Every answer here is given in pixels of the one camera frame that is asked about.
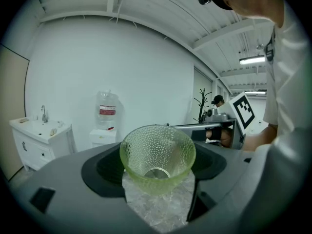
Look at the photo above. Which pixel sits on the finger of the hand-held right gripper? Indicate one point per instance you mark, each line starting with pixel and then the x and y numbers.
pixel 202 130

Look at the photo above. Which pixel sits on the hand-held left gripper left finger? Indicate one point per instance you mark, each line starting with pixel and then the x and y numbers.
pixel 68 194

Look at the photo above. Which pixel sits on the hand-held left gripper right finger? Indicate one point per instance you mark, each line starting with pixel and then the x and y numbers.
pixel 231 179

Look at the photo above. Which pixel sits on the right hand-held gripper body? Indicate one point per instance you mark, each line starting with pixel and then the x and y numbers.
pixel 240 111

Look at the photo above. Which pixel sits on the white water dispenser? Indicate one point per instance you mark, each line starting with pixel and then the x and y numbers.
pixel 102 136

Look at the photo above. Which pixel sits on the green textured glass cup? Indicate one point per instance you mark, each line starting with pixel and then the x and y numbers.
pixel 136 179

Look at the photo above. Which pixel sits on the person's right forearm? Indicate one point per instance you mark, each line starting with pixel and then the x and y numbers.
pixel 262 138

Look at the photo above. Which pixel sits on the person's right hand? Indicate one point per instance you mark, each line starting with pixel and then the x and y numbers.
pixel 225 138

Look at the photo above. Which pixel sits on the long ceiling lamp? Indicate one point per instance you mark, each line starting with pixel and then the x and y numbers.
pixel 256 91
pixel 252 60

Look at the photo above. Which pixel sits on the black coat rack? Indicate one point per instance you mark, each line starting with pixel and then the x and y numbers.
pixel 201 103

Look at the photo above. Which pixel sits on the person's white shirt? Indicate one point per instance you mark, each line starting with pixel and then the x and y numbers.
pixel 287 82

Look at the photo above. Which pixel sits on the white sink cabinet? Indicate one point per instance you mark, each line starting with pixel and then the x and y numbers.
pixel 36 145

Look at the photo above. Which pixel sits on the wooden brush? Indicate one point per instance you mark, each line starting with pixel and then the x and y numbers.
pixel 53 131

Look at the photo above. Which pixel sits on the chrome faucet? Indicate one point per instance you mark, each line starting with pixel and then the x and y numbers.
pixel 44 113

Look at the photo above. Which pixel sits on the beige board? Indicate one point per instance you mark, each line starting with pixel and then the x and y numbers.
pixel 12 111

